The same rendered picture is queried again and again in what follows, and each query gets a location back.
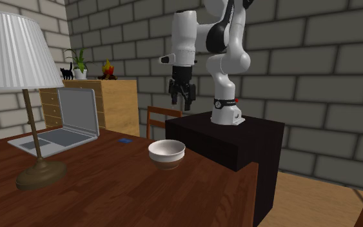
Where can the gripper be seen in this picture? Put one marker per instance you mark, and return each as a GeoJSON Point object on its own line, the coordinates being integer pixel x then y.
{"type": "Point", "coordinates": [182, 75]}

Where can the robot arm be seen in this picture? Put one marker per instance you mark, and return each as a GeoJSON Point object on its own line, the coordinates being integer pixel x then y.
{"type": "Point", "coordinates": [225, 75]}

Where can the wooden chair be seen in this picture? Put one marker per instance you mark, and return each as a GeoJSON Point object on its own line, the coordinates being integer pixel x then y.
{"type": "Point", "coordinates": [156, 118]}

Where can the white and brown bowl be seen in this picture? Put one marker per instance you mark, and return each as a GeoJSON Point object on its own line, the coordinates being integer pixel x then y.
{"type": "Point", "coordinates": [166, 152]}

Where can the light wooden chest of drawers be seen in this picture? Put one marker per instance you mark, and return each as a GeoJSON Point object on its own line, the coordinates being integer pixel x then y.
{"type": "Point", "coordinates": [118, 107]}

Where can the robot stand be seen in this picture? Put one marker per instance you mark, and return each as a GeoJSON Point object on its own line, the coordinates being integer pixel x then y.
{"type": "Point", "coordinates": [231, 141]}

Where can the small blue flat card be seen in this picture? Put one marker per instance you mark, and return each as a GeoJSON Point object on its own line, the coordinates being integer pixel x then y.
{"type": "Point", "coordinates": [125, 140]}

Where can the campfire figure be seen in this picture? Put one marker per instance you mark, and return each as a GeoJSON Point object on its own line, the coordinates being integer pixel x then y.
{"type": "Point", "coordinates": [107, 70]}

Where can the green plant in white pot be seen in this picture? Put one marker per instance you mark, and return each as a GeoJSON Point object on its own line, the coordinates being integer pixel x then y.
{"type": "Point", "coordinates": [80, 64]}

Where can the grey laptop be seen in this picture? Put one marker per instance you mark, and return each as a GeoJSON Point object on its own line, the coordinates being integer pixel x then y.
{"type": "Point", "coordinates": [71, 122]}

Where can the black cat figure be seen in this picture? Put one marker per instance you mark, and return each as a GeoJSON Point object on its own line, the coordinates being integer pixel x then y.
{"type": "Point", "coordinates": [67, 73]}

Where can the brown wooden table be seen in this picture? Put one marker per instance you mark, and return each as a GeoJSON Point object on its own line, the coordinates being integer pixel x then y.
{"type": "Point", "coordinates": [112, 188]}

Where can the table lamp with white shade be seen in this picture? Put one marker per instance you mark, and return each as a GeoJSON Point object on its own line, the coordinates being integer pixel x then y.
{"type": "Point", "coordinates": [11, 56]}

